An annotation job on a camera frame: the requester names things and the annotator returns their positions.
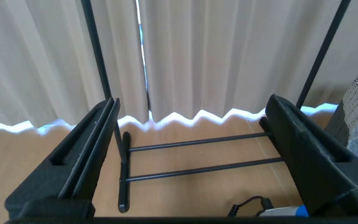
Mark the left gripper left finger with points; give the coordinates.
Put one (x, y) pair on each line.
(73, 168)

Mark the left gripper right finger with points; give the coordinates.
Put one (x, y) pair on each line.
(315, 168)

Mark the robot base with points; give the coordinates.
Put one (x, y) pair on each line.
(281, 212)

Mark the white laundry basket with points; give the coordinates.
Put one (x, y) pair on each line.
(357, 99)

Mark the black clothes rack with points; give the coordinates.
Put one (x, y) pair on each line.
(96, 46)

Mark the beige curtain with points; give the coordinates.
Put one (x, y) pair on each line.
(197, 62)

